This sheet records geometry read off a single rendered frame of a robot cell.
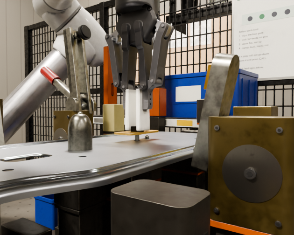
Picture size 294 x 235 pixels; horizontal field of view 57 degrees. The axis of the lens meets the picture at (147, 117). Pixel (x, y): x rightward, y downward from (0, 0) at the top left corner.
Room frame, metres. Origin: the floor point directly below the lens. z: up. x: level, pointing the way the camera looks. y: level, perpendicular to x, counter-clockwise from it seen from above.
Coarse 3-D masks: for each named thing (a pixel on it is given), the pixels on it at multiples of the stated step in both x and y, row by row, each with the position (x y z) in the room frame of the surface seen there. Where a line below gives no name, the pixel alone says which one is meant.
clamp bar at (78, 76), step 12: (72, 36) 0.54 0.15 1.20; (84, 36) 0.53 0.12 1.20; (72, 48) 0.54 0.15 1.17; (84, 48) 0.56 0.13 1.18; (72, 60) 0.53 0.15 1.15; (84, 60) 0.56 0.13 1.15; (72, 72) 0.53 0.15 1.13; (84, 72) 0.55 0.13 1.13; (72, 84) 0.53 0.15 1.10; (84, 84) 0.55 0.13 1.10; (72, 96) 0.53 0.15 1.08; (84, 96) 0.55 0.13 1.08
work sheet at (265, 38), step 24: (240, 0) 0.90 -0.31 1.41; (264, 0) 0.86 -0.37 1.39; (288, 0) 0.82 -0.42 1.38; (240, 24) 0.90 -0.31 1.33; (264, 24) 0.86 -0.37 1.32; (288, 24) 0.82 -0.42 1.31; (240, 48) 0.90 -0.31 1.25; (264, 48) 0.86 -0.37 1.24; (288, 48) 0.82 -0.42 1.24; (264, 72) 0.86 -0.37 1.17; (288, 72) 0.82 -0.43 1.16
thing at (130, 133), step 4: (132, 128) 0.46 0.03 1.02; (116, 132) 0.44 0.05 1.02; (120, 132) 0.44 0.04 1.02; (124, 132) 0.44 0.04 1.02; (128, 132) 0.44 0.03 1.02; (132, 132) 0.44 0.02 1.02; (136, 132) 0.44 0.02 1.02; (140, 132) 0.44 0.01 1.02; (144, 132) 0.45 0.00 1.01; (148, 132) 0.46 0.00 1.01; (152, 132) 0.47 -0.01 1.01
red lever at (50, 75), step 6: (42, 72) 0.60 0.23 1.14; (48, 72) 0.59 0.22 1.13; (48, 78) 0.59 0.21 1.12; (54, 78) 0.58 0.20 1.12; (54, 84) 0.58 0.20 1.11; (60, 84) 0.57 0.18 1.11; (60, 90) 0.57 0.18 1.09; (66, 90) 0.56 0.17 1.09; (66, 96) 0.56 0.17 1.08; (84, 102) 0.55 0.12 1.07; (84, 108) 0.55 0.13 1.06
